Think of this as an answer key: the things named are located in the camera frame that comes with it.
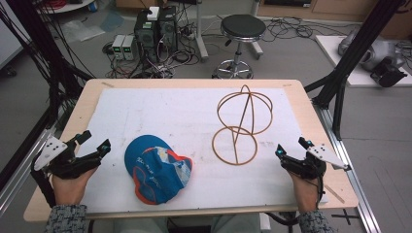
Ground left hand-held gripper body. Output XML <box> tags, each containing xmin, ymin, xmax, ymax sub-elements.
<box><xmin>31</xmin><ymin>135</ymin><xmax>99</xmax><ymax>180</ymax></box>

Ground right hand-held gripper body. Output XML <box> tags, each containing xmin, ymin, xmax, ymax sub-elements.
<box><xmin>286</xmin><ymin>144</ymin><xmax>353</xmax><ymax>181</ymax></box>

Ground brown wire hat stand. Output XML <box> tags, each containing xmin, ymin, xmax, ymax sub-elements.
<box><xmin>211</xmin><ymin>84</ymin><xmax>274</xmax><ymax>166</ymax></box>

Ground blue and orange cap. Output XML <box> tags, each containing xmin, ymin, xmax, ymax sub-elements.
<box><xmin>123</xmin><ymin>134</ymin><xmax>193</xmax><ymax>206</ymax></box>

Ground person's left hand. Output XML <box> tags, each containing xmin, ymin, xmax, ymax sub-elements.
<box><xmin>51</xmin><ymin>167</ymin><xmax>99</xmax><ymax>207</ymax></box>

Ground person's right hand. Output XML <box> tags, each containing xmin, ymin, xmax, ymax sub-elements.
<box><xmin>289</xmin><ymin>171</ymin><xmax>321</xmax><ymax>214</ymax></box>

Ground strip of tape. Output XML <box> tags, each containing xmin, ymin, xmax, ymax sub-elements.
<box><xmin>325</xmin><ymin>183</ymin><xmax>346</xmax><ymax>205</ymax></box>

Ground white floor board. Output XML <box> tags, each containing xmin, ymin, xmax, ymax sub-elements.
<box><xmin>315</xmin><ymin>34</ymin><xmax>412</xmax><ymax>88</ymax></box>

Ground white table mat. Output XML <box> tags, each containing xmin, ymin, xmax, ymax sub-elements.
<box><xmin>79</xmin><ymin>87</ymin><xmax>328</xmax><ymax>215</ymax></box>

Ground grey power supply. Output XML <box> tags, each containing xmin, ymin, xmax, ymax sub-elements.
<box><xmin>111</xmin><ymin>34</ymin><xmax>126</xmax><ymax>61</ymax></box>
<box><xmin>121</xmin><ymin>35</ymin><xmax>137</xmax><ymax>61</ymax></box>

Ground black device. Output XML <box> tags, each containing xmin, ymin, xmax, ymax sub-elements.
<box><xmin>369</xmin><ymin>57</ymin><xmax>408</xmax><ymax>88</ymax></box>

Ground clear plastic sheet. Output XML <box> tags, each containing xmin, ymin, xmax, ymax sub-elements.
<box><xmin>59</xmin><ymin>18</ymin><xmax>106</xmax><ymax>43</ymax></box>

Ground grey rounded device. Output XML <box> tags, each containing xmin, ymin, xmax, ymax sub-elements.
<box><xmin>337</xmin><ymin>30</ymin><xmax>406</xmax><ymax>73</ymax></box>

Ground black computer tower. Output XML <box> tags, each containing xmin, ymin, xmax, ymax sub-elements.
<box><xmin>157</xmin><ymin>6</ymin><xmax>179</xmax><ymax>54</ymax></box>
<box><xmin>133</xmin><ymin>9</ymin><xmax>160</xmax><ymax>64</ymax></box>

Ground white round table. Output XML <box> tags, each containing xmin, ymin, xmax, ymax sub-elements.
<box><xmin>37</xmin><ymin>0</ymin><xmax>95</xmax><ymax>15</ymax></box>

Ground black round stool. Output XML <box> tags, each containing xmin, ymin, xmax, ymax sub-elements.
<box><xmin>212</xmin><ymin>14</ymin><xmax>267</xmax><ymax>81</ymax></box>

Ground white box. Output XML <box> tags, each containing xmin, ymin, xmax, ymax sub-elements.
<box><xmin>147</xmin><ymin>6</ymin><xmax>160</xmax><ymax>21</ymax></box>

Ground white stand leg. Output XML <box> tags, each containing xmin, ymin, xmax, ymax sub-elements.
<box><xmin>193</xmin><ymin>0</ymin><xmax>210</xmax><ymax>63</ymax></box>

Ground aluminium rail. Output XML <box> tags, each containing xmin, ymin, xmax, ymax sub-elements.
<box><xmin>0</xmin><ymin>124</ymin><xmax>57</xmax><ymax>216</ymax></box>
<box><xmin>312</xmin><ymin>100</ymin><xmax>383</xmax><ymax>233</ymax></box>

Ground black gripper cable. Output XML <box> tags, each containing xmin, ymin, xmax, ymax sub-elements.
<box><xmin>29</xmin><ymin>161</ymin><xmax>56</xmax><ymax>209</ymax></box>
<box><xmin>310</xmin><ymin>174</ymin><xmax>326</xmax><ymax>208</ymax></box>

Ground black frame pole with cables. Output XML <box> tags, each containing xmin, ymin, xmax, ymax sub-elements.
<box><xmin>0</xmin><ymin>0</ymin><xmax>95</xmax><ymax>130</ymax></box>

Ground tangle of floor cables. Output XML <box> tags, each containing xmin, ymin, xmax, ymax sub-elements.
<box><xmin>101</xmin><ymin>42</ymin><xmax>202</xmax><ymax>80</ymax></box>

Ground black floor cables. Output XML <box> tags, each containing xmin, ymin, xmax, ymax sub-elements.
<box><xmin>261</xmin><ymin>16</ymin><xmax>353</xmax><ymax>44</ymax></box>

